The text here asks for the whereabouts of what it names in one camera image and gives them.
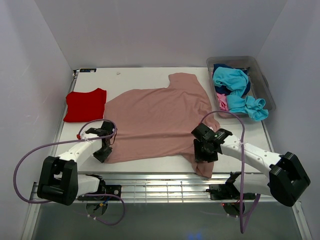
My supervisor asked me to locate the dusty pink t-shirt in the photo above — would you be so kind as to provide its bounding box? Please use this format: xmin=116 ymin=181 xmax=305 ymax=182
xmin=104 ymin=72 xmax=214 ymax=178

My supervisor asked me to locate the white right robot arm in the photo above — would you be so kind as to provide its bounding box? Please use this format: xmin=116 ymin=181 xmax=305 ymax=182
xmin=191 ymin=123 xmax=311 ymax=207

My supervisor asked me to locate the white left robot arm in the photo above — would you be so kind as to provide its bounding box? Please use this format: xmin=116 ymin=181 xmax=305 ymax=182
xmin=37 ymin=120 xmax=117 ymax=206

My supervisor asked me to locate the light pink t-shirt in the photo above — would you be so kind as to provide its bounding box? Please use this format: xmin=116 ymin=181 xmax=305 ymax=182
xmin=216 ymin=93 xmax=229 ymax=112

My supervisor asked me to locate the folded red t-shirt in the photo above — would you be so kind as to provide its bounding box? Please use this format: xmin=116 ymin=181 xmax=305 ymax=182
xmin=63 ymin=88 xmax=107 ymax=123

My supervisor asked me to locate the turquoise t-shirt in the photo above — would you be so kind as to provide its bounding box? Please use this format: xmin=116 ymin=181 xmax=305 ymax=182
xmin=212 ymin=63 xmax=269 ymax=122

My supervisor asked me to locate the clear plastic bin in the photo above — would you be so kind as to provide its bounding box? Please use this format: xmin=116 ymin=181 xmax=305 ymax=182
xmin=206 ymin=56 xmax=276 ymax=113

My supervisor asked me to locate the blue label sticker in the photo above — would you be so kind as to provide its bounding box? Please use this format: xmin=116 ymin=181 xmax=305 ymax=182
xmin=79 ymin=68 xmax=97 ymax=73

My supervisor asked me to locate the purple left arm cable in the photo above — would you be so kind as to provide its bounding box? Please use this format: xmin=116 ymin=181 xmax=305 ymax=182
xmin=13 ymin=118 xmax=126 ymax=225

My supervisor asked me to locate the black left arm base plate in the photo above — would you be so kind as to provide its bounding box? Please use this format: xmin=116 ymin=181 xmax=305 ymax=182
xmin=77 ymin=185 xmax=122 ymax=202

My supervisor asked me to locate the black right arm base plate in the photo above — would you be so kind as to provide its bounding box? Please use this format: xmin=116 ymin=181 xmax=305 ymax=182
xmin=206 ymin=183 xmax=240 ymax=200

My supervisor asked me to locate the aluminium extrusion frame rail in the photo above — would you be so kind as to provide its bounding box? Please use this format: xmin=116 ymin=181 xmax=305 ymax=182
xmin=29 ymin=172 xmax=300 ymax=204

